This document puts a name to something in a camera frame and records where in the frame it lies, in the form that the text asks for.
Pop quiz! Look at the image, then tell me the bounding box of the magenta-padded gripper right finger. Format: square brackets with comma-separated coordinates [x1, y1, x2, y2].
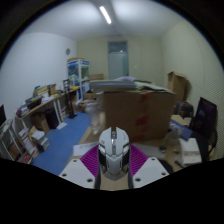
[128, 143, 170, 190]

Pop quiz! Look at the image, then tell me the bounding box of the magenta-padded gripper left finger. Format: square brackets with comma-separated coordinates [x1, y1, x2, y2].
[58, 143, 102, 190]

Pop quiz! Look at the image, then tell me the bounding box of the white and black computer mouse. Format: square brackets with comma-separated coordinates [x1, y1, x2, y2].
[97, 126, 131, 177]

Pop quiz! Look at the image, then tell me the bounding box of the white paper sheet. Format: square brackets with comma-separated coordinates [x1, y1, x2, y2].
[72, 141, 100, 157]

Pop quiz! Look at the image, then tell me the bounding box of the clear plastic container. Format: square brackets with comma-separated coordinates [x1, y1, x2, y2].
[160, 130, 181, 155]

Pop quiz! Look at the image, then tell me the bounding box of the white open book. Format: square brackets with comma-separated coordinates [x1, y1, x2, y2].
[179, 137, 203, 166]

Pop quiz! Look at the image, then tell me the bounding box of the large brown cardboard box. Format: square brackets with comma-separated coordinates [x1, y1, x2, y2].
[89, 75, 178, 143]

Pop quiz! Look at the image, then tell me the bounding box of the clear glass jar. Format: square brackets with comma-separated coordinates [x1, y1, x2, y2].
[87, 101, 106, 134]

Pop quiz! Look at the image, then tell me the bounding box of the black metal stand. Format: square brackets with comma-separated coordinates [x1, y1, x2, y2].
[63, 79, 78, 120]

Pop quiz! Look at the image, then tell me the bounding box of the dark bag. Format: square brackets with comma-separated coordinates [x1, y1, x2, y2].
[174, 100, 195, 119]

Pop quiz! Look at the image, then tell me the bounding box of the long wooden desk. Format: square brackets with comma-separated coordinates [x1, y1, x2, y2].
[14, 84, 81, 134]

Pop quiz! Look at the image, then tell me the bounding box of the dark monitor screen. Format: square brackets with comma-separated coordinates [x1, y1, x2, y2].
[192, 96, 218, 138]

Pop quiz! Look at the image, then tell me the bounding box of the tall open cardboard box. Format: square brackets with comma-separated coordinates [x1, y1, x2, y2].
[166, 70, 188, 104]

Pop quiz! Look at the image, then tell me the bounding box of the blue and white display cabinet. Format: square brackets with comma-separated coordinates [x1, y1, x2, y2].
[66, 57, 91, 101]

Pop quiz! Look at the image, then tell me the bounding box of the grey door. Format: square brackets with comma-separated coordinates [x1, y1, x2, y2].
[107, 40, 130, 81]

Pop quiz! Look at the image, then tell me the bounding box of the long ceiling light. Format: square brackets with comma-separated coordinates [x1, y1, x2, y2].
[98, 5, 113, 25]

